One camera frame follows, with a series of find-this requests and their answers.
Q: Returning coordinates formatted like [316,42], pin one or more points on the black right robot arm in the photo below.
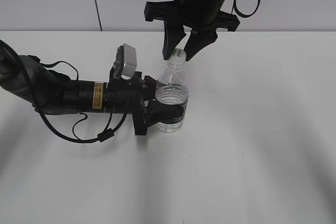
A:
[203,17]

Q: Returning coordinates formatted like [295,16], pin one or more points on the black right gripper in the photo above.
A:
[202,34]

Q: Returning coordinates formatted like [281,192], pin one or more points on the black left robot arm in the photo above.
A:
[50,92]

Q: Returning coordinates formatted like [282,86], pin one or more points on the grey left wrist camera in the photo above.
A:
[125,63]

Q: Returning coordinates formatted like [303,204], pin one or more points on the clear green-label water bottle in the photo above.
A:
[171,89]

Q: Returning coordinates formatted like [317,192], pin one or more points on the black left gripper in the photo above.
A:
[127,96]

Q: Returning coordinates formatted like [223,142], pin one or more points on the white green-logo bottle cap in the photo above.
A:
[178,57]

